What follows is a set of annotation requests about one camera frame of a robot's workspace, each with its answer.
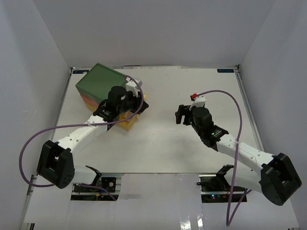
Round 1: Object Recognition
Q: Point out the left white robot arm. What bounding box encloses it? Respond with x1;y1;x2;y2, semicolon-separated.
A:
36;86;149;191

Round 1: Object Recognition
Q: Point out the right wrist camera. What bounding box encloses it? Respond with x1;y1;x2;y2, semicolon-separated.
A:
189;93;206;111

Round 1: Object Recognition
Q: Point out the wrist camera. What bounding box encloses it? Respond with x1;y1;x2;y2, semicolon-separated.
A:
189;93;206;111
125;77;142;96

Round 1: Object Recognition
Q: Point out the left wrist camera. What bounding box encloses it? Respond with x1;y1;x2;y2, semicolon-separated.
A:
125;77;142;96

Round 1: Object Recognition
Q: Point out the green drawer storage box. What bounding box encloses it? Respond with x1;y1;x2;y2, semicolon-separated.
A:
75;63;126;104

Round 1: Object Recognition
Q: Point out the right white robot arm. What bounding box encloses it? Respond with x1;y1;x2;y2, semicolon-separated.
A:
175;105;302;206

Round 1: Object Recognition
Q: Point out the orange red drawer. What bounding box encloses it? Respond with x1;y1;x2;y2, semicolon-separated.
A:
80;94;102;109

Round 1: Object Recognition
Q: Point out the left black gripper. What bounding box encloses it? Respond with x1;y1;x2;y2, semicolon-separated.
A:
118;90;149;115

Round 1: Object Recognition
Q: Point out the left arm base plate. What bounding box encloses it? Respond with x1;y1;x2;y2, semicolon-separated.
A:
73;177;117;193

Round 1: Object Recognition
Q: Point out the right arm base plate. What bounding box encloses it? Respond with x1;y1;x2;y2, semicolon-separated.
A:
196;175;248;203

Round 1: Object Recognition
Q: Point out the blue corner label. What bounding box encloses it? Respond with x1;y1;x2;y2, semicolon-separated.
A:
217;69;234;73

